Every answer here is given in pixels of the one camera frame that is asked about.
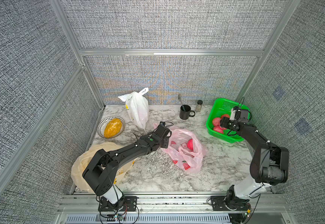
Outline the pink red apple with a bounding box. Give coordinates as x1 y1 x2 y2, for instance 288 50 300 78
213 126 224 133

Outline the pink plastic bag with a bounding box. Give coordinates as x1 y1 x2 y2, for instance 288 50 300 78
162 125 207 173

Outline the white plastic bag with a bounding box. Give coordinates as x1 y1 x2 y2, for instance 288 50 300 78
118 88 149 130

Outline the beige plastic bag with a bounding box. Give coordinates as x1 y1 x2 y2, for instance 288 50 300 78
71 142 136 194

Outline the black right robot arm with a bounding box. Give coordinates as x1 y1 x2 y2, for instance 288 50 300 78
220 106 289 211

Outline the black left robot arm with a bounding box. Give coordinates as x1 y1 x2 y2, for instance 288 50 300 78
82 122 172 206

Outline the green plastic basket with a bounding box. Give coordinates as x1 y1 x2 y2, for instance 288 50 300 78
206 98 250 143

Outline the black mug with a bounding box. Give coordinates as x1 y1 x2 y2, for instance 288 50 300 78
179 105 196 120

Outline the small black knob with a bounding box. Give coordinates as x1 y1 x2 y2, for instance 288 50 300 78
195 100 203 113

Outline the metal spoon in mug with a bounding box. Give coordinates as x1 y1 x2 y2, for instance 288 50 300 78
177 93 183 105

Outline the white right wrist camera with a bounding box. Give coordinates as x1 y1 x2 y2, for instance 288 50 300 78
230 107 239 121

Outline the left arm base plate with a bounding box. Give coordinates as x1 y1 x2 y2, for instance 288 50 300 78
98 196 137 212

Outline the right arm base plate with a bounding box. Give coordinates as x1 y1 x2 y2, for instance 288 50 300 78
210 196 251 211

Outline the aluminium front rail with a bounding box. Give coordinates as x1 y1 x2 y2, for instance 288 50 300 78
57 192 291 214

